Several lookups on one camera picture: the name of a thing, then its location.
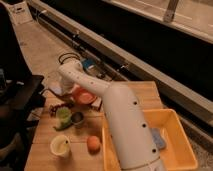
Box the light blue towel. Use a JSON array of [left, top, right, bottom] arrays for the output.
[[49, 87, 62, 96]]

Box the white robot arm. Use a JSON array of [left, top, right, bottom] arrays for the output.
[[58, 60, 167, 171]]

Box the small metal cup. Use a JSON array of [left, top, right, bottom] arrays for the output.
[[71, 112, 84, 128]]

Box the green plastic cup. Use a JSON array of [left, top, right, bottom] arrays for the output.
[[56, 107, 71, 124]]

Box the small wooden block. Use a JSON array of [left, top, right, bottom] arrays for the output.
[[92, 97, 102, 111]]

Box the blue and grey device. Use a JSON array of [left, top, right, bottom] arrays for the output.
[[82, 59, 106, 79]]

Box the orange bowl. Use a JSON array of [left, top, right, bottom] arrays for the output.
[[72, 87, 96, 104]]

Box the green pepper toy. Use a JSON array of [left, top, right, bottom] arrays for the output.
[[53, 121, 72, 131]]

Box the dark red grape bunch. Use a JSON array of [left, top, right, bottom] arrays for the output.
[[49, 103, 74, 117]]

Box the orange fruit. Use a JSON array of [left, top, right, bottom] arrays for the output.
[[87, 136, 101, 153]]

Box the blue sponge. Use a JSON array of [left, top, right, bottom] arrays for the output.
[[151, 128, 166, 150]]

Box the cream white mug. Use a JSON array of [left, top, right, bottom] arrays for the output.
[[50, 135, 70, 158]]

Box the yellow plastic bin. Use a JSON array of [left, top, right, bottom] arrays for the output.
[[102, 109, 198, 171]]

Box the white box with label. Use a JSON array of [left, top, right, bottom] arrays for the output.
[[9, 1, 33, 25]]

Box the black coiled cable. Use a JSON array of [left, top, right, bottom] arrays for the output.
[[58, 52, 82, 66]]

